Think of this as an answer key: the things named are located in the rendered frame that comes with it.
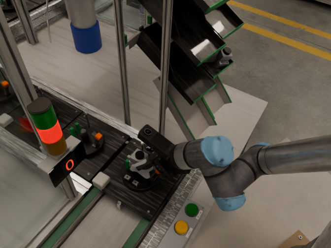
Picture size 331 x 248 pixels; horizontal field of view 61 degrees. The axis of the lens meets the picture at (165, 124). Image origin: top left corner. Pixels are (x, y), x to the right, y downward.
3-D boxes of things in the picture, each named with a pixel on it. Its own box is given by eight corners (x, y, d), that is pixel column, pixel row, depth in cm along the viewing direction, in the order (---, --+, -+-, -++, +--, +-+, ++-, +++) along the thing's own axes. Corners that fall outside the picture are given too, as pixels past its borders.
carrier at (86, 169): (130, 139, 113) (128, 118, 104) (89, 183, 100) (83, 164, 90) (84, 114, 121) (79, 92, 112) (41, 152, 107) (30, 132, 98)
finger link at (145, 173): (136, 185, 91) (157, 176, 86) (124, 172, 89) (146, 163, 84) (139, 178, 93) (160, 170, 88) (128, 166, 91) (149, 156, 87)
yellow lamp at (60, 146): (71, 145, 72) (67, 133, 69) (56, 159, 69) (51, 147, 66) (56, 137, 74) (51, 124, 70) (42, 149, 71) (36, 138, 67)
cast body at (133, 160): (151, 165, 97) (151, 153, 92) (144, 174, 94) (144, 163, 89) (131, 154, 100) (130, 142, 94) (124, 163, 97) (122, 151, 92)
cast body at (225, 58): (225, 68, 107) (235, 57, 101) (215, 68, 105) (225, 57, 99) (217, 49, 109) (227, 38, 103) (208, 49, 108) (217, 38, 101)
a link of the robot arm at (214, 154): (224, 175, 65) (209, 142, 64) (191, 177, 73) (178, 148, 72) (241, 158, 70) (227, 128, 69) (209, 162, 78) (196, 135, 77)
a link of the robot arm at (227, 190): (262, 191, 73) (245, 154, 72) (233, 217, 68) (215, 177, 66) (241, 188, 80) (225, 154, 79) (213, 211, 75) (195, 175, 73)
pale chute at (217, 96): (224, 104, 124) (232, 102, 120) (206, 120, 117) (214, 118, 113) (194, 46, 117) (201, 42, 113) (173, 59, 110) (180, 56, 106)
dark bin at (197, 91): (214, 87, 100) (224, 76, 94) (190, 106, 94) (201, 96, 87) (161, 29, 102) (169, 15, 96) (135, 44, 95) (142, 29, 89)
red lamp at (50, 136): (67, 133, 69) (62, 119, 65) (51, 147, 66) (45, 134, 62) (51, 124, 70) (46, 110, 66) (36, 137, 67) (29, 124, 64)
